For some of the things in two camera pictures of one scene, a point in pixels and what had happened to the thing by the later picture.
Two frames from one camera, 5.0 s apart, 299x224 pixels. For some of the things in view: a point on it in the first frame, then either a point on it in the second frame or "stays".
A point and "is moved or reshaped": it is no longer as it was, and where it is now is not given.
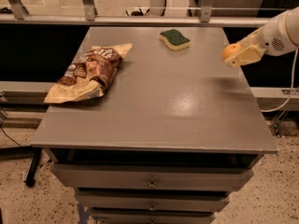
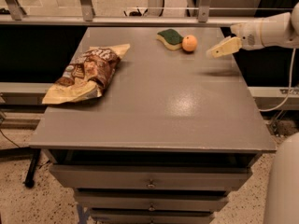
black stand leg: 34,168 stays
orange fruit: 231,49 is moved or reshaped
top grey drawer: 151,178 stays
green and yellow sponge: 175,40 stays
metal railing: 12,13 stays
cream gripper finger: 255,37 → 237,28
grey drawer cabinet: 174,132 stays
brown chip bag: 88,76 stays
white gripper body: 271,37 → 249,35
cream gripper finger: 245,57 → 228,46
